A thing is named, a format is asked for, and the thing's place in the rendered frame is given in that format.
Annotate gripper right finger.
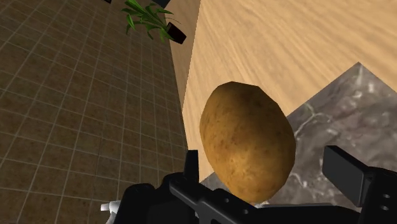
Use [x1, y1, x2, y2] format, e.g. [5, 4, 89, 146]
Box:
[321, 144, 397, 224]

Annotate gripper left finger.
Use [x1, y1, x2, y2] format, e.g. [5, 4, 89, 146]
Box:
[114, 150, 259, 224]

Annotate brown potato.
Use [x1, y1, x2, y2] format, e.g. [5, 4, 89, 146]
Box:
[199, 81, 296, 204]

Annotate green plant in dark pot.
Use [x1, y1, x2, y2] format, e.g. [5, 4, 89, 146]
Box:
[121, 0, 188, 45]

